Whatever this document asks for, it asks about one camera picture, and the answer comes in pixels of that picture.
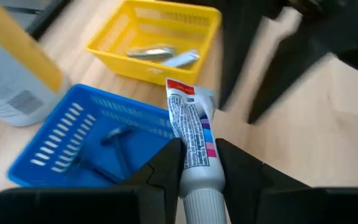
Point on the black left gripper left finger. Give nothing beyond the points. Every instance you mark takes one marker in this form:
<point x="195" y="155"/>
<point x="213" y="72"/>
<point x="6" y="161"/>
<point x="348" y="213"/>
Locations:
<point x="160" y="174"/>

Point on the white yellow wipes canister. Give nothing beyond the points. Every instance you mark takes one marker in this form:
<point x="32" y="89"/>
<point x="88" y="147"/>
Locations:
<point x="11" y="77"/>

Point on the blue plastic basket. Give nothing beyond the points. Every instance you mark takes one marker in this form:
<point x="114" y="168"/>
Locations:
<point x="141" y="155"/>

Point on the yellow plastic basket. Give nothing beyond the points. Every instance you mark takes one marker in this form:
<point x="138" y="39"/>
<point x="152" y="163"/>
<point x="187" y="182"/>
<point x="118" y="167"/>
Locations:
<point x="120" y="67"/>

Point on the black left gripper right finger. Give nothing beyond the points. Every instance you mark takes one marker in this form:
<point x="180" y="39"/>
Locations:
<point x="244" y="174"/>

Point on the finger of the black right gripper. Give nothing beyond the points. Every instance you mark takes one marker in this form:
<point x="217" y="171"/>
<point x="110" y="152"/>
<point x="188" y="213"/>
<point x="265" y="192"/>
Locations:
<point x="291" y="74"/>
<point x="244" y="46"/>

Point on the white toothpaste tube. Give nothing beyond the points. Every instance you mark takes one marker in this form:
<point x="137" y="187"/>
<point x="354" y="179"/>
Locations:
<point x="197" y="149"/>

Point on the teal white packaged toothbrush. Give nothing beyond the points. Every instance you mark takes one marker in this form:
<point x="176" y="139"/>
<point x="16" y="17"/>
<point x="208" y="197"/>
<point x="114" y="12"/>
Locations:
<point x="117" y="132"/>

